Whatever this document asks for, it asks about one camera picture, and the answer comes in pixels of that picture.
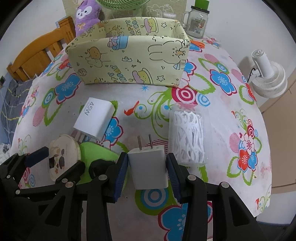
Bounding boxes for small white plug charger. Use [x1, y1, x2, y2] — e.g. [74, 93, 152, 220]
[128, 136, 168, 190]

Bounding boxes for clear box of floss picks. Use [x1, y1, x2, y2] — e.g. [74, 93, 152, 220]
[168, 103, 212, 167]

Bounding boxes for round cream compact mirror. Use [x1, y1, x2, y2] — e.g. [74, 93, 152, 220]
[49, 135, 81, 182]

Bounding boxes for white 45W charger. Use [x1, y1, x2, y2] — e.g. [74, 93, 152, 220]
[74, 97, 115, 140]

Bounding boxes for green suction phone stand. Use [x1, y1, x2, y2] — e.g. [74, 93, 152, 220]
[75, 142, 128, 189]

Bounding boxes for floral tablecloth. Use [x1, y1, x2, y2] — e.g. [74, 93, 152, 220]
[11, 39, 272, 240]

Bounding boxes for plaid blue bedding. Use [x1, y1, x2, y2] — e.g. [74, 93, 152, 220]
[1, 79, 32, 145]

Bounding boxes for wooden chair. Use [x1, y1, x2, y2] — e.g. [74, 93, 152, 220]
[6, 16, 75, 82]

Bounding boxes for white floor fan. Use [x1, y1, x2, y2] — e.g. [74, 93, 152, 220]
[249, 49, 287, 99]

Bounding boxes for yellow cartoon fabric storage box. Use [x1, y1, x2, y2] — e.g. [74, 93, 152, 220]
[66, 17, 190, 87]

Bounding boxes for glass mason jar mug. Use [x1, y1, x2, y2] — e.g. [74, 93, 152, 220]
[181, 6, 210, 39]

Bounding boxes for purple plush toy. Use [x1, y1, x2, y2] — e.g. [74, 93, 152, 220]
[75, 0, 101, 36]

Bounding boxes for green cup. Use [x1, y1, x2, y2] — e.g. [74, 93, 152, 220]
[194, 0, 209, 10]

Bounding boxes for green desk fan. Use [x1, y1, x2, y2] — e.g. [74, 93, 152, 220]
[97, 0, 149, 16]

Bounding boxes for orange handled scissors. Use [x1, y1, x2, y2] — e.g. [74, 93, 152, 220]
[190, 40, 205, 49]

